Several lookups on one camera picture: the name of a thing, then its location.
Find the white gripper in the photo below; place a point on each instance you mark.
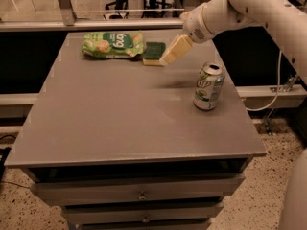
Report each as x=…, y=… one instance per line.
x=194, y=27

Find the green and yellow sponge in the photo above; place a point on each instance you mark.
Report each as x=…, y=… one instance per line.
x=153, y=52

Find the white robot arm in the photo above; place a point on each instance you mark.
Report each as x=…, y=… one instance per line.
x=286, y=25

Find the green rice chip bag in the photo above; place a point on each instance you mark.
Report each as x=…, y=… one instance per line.
x=113, y=45

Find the green 7up soda can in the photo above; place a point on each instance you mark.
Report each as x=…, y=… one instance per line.
x=209, y=85

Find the black office chair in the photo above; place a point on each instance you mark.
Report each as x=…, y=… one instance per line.
x=120, y=0

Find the grey drawer cabinet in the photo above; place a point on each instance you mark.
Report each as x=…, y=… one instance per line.
x=120, y=119

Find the top grey drawer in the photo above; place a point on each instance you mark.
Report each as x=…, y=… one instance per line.
x=128, y=190

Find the grey drawer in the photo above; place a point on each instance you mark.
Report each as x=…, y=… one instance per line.
x=128, y=190
x=154, y=212

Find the metal drawer knob upper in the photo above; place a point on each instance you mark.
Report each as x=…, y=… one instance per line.
x=142, y=196

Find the metal drawer knob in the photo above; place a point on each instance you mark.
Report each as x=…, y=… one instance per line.
x=142, y=196
x=145, y=220

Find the metal drawer knob lower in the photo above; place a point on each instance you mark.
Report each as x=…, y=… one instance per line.
x=145, y=220

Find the metal railing frame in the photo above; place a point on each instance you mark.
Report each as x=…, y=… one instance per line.
x=54, y=15

